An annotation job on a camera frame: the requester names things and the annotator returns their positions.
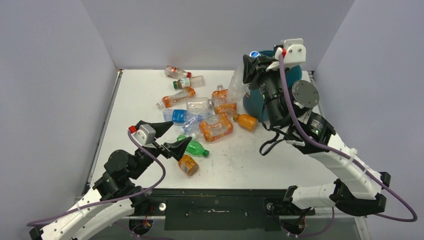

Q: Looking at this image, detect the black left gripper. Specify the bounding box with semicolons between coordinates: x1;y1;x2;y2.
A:
129;121;191;180

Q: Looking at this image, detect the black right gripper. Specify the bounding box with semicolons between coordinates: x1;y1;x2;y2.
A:
244;53;290;127

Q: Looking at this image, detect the green plastic bottle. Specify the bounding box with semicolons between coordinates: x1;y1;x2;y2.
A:
185;137;210;158

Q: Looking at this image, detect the small orange juice bottle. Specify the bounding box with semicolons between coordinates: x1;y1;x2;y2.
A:
178;154;199;176

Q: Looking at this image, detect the clear Pocari Sweat bottle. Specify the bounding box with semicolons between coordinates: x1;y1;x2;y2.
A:
226;60;258;103

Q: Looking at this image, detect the large orange label bottle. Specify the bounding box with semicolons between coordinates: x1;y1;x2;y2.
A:
191;113;234;143

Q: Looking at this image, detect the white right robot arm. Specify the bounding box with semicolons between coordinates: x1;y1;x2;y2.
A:
241;54;391;217

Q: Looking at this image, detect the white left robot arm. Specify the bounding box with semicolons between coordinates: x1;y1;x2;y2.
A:
27;120;192;240

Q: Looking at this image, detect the teal plastic bin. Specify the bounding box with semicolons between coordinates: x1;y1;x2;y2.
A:
242;50;303;123

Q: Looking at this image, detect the orange juice bottle near bin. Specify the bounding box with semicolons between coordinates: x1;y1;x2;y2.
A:
232;113;258;132

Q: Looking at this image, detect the blue label crushed bottle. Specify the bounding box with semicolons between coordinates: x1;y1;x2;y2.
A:
162;109;201;124

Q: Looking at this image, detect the slim orange label bottle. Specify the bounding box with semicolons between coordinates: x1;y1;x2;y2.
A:
156;87;196;109

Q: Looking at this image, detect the clear plastic jar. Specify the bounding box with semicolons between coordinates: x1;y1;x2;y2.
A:
186;97;214;114

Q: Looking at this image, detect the crushed orange label bottle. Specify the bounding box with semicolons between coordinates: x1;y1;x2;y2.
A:
211;84;237;114

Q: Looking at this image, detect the green cap coffee bottle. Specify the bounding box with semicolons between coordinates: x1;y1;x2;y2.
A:
172;75;206;90

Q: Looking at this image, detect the red cap clear bottle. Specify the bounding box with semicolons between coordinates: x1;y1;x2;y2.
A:
164;65;192;79

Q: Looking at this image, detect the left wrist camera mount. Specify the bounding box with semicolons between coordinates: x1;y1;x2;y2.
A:
128;124;156;146

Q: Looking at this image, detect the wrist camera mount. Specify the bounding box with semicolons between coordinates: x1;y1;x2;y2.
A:
266;38;307;72
128;124;156;146

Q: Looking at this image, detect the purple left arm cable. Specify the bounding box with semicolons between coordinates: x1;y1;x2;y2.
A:
26;130;167;228

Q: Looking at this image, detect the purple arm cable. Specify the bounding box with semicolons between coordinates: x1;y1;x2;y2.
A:
26;130;167;228
278;54;418;223

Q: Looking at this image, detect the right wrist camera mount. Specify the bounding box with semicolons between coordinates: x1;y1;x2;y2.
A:
266;38;307;72

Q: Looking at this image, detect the black base frame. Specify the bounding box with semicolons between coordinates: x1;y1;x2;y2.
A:
124;188;316;234

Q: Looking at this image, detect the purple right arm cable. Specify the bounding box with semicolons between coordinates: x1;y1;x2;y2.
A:
278;54;418;223

